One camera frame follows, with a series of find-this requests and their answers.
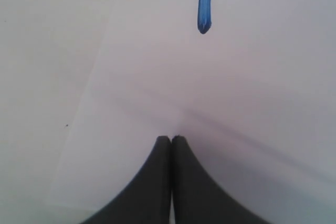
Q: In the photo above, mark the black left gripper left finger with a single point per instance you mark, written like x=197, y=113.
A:
x=147, y=197

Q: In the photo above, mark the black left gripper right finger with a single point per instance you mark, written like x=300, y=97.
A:
x=197, y=198

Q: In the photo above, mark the white paper sheet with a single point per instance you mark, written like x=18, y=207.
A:
x=254, y=96

